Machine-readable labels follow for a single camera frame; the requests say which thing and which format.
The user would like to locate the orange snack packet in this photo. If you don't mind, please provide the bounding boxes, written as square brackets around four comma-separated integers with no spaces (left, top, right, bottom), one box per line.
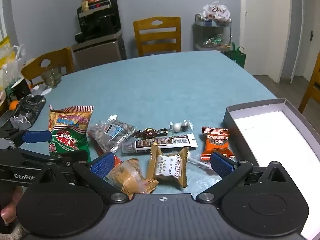
[201,126,236,161]

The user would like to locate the wooden chair oval cutout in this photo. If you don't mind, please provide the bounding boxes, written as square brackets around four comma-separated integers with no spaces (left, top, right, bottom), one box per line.
[133,17,181,57]

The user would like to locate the clear plastic bags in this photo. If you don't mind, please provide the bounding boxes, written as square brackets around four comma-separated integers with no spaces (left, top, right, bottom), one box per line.
[0,36,26,93]

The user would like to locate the clear packet with white lollipop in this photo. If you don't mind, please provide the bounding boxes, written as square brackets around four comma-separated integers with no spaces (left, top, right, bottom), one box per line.
[188,152,213,170]

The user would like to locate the green prawn cracker bag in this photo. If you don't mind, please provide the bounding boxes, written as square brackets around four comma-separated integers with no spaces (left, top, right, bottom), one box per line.
[48,105,94,158]

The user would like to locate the clear tan pastry packet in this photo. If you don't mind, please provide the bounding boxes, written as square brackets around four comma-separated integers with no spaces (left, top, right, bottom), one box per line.
[105,158,159,195]

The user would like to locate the clear bag of nuts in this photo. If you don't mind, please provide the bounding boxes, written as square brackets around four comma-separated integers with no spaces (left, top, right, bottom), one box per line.
[87,114,136,153]

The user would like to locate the grey box white inside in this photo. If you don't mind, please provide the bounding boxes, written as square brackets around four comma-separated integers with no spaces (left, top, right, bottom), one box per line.
[223,98,320,240]

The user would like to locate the gold pastry packet white label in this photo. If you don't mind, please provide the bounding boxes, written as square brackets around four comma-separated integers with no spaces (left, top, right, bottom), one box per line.
[146,145,189,188]

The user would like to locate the white plastic bag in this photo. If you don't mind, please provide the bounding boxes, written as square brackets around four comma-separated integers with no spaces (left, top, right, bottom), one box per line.
[202,0,231,21]

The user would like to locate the glass trolley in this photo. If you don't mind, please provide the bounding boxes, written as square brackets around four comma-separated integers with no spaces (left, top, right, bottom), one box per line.
[193,13,233,52]

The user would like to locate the white door black handle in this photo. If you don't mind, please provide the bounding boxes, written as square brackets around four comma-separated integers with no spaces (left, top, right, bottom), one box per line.
[303,0,320,77]

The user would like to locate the dark mug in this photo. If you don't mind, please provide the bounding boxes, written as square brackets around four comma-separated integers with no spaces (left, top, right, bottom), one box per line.
[11,77,32,98]

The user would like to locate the long brown chocolate packet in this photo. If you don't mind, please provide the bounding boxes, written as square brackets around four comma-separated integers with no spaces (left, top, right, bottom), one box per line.
[121,134,198,154]

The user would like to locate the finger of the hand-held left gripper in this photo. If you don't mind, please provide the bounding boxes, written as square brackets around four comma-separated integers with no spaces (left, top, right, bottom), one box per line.
[0,128,52,148]
[0,149,89,167]

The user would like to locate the person's left hand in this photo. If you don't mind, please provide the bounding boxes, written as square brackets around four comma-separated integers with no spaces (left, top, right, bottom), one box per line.
[0,187,23,228]

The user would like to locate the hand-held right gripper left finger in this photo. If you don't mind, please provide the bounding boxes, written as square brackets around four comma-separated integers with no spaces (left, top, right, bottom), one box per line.
[24,152,129,203]

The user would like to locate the black patterned box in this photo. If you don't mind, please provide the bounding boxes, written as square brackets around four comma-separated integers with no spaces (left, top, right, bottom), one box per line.
[11,95,47,128]

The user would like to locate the white saucer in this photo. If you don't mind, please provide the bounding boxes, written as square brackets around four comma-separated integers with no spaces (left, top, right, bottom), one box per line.
[32,85,53,96]

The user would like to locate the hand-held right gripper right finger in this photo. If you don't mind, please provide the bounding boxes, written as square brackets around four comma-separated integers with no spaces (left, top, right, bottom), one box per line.
[196,152,303,203]

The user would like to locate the brown foil candy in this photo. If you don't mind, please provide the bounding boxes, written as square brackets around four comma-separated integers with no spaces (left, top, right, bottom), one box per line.
[131,127,170,140]

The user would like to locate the wooden chair round cutout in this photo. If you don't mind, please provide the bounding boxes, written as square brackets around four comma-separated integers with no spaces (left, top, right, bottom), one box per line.
[21,47,76,86]

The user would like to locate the black water dispenser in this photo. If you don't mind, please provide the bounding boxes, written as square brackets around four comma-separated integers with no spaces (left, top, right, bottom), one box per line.
[71,0,127,71]

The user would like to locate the green shopping bag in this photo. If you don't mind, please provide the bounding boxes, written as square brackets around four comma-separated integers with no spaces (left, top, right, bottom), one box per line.
[223,42,247,68]

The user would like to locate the glass cup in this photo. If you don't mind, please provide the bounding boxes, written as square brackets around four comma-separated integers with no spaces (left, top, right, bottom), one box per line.
[40,66,62,88]

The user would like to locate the clear wrapper with ball candies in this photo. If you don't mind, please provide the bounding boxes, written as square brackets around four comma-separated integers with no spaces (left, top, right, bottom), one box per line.
[168,120,194,133]

